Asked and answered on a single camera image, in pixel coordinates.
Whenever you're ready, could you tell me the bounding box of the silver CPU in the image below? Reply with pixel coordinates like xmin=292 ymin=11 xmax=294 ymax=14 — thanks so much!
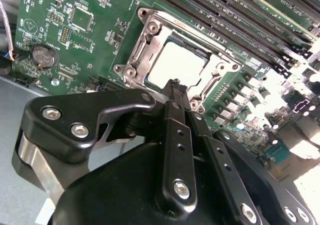
xmin=147 ymin=41 xmax=213 ymax=88

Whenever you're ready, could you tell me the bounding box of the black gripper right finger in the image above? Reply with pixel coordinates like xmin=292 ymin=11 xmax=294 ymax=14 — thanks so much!
xmin=178 ymin=84 xmax=316 ymax=225

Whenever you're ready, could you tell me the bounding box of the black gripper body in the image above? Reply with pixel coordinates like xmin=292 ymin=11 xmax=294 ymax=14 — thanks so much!
xmin=51 ymin=142 xmax=236 ymax=225

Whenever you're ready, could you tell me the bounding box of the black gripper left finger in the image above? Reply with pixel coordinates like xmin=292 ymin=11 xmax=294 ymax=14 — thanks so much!
xmin=11 ymin=79 xmax=198 ymax=215

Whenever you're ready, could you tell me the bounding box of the metal socket cover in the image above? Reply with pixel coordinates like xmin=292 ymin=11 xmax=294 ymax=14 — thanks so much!
xmin=126 ymin=13 xmax=241 ymax=106

